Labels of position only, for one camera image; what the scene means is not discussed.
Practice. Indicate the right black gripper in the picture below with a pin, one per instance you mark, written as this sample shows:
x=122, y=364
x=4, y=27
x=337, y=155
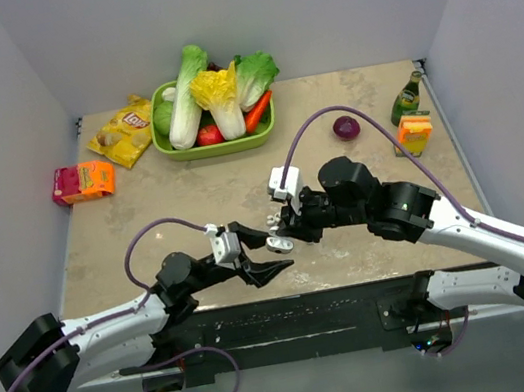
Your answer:
x=299, y=225

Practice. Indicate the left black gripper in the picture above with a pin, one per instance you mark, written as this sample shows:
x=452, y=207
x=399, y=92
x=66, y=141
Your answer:
x=257, y=273

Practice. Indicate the white gold-rimmed charging case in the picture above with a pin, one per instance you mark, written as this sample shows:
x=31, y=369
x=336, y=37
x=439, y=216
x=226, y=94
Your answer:
x=279, y=245

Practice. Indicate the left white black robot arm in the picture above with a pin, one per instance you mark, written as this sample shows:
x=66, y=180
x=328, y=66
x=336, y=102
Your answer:
x=52, y=355

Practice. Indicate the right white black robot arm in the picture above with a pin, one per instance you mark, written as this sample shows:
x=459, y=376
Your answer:
x=401, y=211

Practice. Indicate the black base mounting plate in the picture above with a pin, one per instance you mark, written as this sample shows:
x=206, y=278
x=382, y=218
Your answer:
x=277, y=331

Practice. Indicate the purple red onion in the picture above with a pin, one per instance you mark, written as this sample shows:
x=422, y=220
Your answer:
x=346, y=128

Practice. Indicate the green plastic basket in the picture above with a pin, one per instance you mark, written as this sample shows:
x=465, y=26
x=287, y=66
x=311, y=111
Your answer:
x=250, y=141

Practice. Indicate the orange carrot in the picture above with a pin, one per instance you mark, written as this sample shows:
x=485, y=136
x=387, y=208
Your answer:
x=253, y=117

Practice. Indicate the orange sponge pack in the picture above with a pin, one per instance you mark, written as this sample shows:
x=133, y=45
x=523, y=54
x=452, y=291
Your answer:
x=414, y=131

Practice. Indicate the red tomato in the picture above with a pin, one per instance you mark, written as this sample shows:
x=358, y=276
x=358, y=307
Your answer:
x=209, y=135

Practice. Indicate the green Perrier bottle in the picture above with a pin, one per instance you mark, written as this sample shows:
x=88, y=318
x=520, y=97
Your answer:
x=408, y=99

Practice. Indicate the green leaf lettuce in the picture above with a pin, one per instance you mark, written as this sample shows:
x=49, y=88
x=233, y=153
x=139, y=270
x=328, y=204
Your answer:
x=255, y=73

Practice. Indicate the tall napa cabbage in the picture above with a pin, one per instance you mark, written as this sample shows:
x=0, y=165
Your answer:
x=186, y=114

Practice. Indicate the yellow napa cabbage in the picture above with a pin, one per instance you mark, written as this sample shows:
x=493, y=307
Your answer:
x=216, y=92

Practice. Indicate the round green cabbage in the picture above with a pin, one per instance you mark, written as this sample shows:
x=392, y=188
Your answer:
x=162, y=117

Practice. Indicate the yellow Lays chips bag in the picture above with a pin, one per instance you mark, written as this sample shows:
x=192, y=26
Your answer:
x=127, y=135

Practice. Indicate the pink orange snack box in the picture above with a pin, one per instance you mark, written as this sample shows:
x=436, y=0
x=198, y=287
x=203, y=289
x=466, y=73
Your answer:
x=82, y=182

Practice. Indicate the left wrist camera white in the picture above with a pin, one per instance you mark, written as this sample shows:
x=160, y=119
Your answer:
x=224, y=244

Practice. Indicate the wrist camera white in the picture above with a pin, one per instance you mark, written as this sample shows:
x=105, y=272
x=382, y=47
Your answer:
x=224, y=244
x=285, y=186

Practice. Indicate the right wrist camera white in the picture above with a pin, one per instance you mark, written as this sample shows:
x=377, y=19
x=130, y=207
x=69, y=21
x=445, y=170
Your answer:
x=285, y=186

